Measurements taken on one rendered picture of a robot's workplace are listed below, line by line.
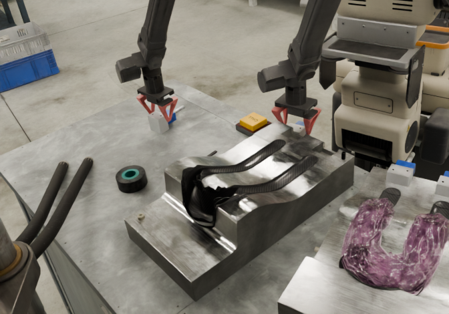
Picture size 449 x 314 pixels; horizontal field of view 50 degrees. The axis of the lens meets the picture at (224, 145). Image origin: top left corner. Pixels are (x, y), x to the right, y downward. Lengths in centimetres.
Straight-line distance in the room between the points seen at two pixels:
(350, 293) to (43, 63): 367
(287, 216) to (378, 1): 64
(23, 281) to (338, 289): 51
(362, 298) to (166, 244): 42
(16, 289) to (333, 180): 72
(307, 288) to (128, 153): 78
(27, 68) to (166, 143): 286
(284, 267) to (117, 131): 78
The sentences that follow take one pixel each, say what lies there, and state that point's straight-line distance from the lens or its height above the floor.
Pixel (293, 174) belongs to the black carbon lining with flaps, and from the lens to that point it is 116.
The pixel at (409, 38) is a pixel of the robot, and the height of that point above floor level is 107.
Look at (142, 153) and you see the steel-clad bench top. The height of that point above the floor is 80.
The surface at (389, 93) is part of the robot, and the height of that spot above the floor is 88.
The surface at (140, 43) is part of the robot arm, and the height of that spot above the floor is 110.
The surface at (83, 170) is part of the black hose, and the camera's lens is 137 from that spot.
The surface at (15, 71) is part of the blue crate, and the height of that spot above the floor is 13.
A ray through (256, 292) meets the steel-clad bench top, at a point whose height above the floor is 80.
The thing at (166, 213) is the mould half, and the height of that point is 86.
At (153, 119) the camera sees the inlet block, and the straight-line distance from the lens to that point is 152.
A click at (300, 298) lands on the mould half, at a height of 91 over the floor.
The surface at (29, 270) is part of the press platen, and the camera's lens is 85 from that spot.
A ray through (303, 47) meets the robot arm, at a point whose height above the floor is 114.
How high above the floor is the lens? 159
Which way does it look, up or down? 33 degrees down
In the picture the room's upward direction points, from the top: 7 degrees counter-clockwise
